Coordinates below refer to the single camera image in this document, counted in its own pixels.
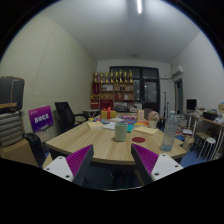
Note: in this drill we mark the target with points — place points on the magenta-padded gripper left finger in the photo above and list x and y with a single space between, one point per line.
58 166

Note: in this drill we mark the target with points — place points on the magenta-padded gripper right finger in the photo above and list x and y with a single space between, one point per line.
165 166

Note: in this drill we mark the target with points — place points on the clear plastic water bottle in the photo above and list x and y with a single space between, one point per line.
169 133

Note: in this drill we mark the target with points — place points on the brown paper bag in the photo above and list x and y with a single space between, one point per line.
187 143

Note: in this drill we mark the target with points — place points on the flat round red coaster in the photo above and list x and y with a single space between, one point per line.
138 139

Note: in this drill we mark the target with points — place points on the beige notebook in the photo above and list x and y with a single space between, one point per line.
145 130
94 125

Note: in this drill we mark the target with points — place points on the stacked books pile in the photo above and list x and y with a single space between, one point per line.
181 121

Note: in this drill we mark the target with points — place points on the white round stool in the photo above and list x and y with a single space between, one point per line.
208 142

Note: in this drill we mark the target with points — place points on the pink flowers in white pot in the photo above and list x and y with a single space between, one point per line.
153 117

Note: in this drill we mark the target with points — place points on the purple sign board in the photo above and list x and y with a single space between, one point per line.
40 118

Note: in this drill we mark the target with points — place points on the black office chair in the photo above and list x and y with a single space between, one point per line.
64 115

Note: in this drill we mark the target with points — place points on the teal book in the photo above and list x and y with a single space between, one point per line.
130 128

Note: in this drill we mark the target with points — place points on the pale green ribbed cup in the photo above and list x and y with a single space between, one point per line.
121 132

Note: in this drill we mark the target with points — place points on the black tripod stand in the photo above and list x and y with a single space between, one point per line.
164 110

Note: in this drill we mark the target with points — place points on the small standing orange card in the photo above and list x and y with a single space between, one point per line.
140 115

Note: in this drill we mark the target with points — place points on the grey armchair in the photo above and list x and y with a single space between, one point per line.
147 112

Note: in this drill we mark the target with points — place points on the pink patterned box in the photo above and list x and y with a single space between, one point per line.
129 119

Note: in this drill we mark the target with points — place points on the grey striped cushion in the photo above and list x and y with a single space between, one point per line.
10 128

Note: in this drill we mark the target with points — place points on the cluttered wooden side desk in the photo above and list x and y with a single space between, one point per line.
210 121

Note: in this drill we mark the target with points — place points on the white book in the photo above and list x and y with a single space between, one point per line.
109 126

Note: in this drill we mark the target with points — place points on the black computer monitor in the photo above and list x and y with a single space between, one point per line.
191 104

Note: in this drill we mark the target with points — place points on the yellow gift box red ribbon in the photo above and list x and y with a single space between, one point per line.
108 114

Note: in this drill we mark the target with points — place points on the black framed glass door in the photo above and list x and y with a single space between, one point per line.
150 90

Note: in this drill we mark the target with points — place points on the dark case with tan trim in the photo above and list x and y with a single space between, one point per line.
11 93

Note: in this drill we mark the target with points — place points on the wooden shelf unit with trophies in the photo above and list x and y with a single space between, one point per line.
113 95

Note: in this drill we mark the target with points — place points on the white wall air conditioner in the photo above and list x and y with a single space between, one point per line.
177 71

